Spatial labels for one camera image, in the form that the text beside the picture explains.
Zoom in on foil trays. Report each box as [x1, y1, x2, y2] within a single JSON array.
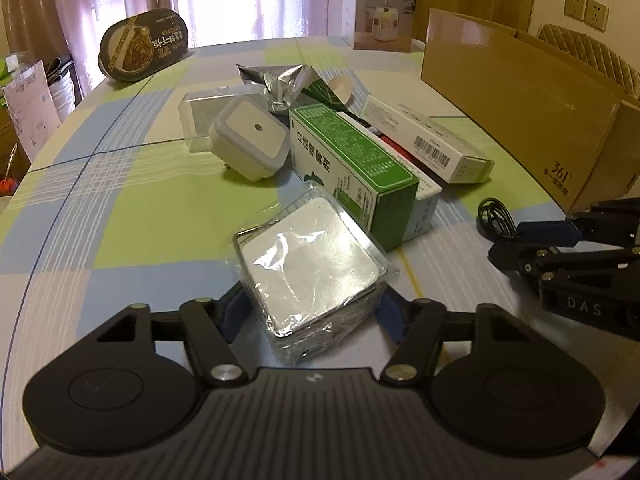
[[231, 183, 395, 365]]

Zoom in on long white barcode box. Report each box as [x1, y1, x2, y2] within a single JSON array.
[[360, 96, 495, 184]]

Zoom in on silver green foil pouch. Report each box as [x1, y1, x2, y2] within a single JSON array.
[[238, 64, 352, 115]]

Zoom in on brown cardboard box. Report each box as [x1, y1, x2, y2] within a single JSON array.
[[421, 9, 639, 212]]

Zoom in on checked tablecloth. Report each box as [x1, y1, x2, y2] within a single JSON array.
[[1, 37, 639, 470]]

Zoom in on quilted beige chair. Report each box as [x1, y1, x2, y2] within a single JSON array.
[[537, 23, 639, 100]]

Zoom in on red packet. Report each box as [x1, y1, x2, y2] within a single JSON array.
[[375, 133, 426, 168]]

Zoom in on white square night light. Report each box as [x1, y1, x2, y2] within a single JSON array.
[[208, 94, 290, 182]]

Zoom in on clear plastic box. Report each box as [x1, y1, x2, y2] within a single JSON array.
[[178, 84, 268, 153]]

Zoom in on white printed paper bag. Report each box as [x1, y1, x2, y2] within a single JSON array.
[[3, 61, 61, 162]]

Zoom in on black oval food container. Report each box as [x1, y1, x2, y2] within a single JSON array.
[[98, 8, 189, 82]]

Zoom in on white humidifier box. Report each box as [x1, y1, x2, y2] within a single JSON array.
[[342, 0, 416, 53]]

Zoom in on black cable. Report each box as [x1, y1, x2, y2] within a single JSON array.
[[476, 196, 522, 244]]

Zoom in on right wall socket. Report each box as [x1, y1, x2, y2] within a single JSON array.
[[584, 0, 610, 32]]

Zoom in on wall socket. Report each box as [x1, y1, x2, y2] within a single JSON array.
[[563, 0, 586, 22], [584, 0, 610, 32]]

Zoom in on left wall socket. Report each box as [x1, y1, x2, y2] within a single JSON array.
[[563, 0, 586, 22]]

